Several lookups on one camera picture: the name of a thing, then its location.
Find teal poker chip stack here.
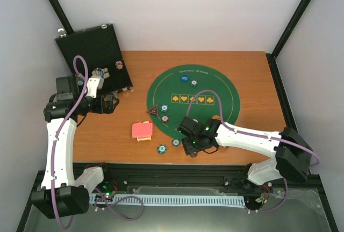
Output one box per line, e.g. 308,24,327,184
157,144,167,154

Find red triangular dealer button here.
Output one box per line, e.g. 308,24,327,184
147,105,159,116

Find blue small blind button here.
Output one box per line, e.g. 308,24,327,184
180,75,190,83

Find orange big blind button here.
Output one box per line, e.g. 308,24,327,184
212,115,220,120

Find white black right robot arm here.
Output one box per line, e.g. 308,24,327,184
177,117,313,186

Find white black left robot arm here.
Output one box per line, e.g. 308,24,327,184
31,76,119,219

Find blue chips in case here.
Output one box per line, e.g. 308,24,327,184
92,68,110,79

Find orange chip in case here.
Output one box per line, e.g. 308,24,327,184
115,61,124,70

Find red playing card deck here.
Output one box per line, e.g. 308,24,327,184
132,121,153,142

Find black poker case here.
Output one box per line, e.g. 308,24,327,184
55,23,133,95

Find round green poker mat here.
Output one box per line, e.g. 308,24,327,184
147,64,240,140

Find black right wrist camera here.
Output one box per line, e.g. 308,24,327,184
176,117,199,137

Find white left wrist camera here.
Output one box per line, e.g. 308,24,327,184
85,76,104,98

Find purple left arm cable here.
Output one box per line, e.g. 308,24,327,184
51,55,89,230

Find light blue cable duct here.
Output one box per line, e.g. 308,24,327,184
90,193,245,208

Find black aluminium frame rail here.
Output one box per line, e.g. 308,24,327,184
17,162,339,231

